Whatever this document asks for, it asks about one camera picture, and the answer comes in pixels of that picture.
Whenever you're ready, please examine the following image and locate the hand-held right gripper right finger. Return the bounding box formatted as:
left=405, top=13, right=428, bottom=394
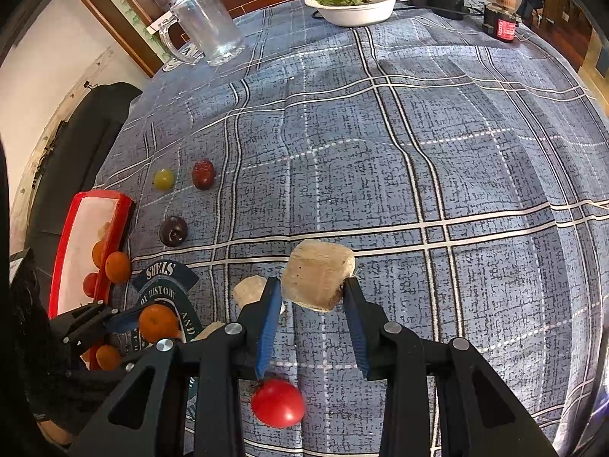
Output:
left=343, top=277, right=560, bottom=457

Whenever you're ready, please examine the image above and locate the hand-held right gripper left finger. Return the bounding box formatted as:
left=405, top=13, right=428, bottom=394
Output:
left=69, top=276, right=283, bottom=457

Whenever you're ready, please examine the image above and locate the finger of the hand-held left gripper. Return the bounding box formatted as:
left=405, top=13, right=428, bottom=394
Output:
left=64, top=308, right=144, bottom=350
left=119, top=343, right=155, bottom=375

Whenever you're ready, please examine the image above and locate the large beige block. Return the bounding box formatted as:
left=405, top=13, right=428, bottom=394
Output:
left=281, top=239, right=355, bottom=314

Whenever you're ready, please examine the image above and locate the large red tomato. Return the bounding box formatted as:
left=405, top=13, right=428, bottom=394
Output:
left=250, top=377, right=306, bottom=429

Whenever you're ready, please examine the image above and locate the red rimmed white tray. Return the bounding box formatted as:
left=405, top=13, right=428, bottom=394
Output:
left=49, top=190, right=135, bottom=320

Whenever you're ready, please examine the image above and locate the person's left forearm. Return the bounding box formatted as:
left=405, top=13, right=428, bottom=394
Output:
left=8, top=248, right=124, bottom=443

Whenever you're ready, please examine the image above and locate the beige chunk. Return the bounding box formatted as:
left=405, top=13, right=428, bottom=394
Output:
left=232, top=275, right=286, bottom=315
left=193, top=321, right=226, bottom=341

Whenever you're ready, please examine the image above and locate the dark purple cherry tomato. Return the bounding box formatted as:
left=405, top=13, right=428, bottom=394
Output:
left=159, top=216, right=189, bottom=248

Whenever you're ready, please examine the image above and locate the red cherry tomato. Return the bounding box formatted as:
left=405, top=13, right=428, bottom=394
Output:
left=192, top=159, right=216, bottom=190

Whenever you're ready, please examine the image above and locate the dark sofa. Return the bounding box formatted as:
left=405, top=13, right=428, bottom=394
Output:
left=24, top=82, right=143, bottom=296

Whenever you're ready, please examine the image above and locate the clear glass mug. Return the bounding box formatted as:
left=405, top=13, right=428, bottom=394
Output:
left=155, top=0, right=247, bottom=68

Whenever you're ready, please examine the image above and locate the white bowl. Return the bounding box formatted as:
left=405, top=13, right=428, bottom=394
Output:
left=304, top=0, right=404, bottom=27

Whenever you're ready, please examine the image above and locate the red and black device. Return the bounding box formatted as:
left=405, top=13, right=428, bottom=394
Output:
left=483, top=4, right=520, bottom=45

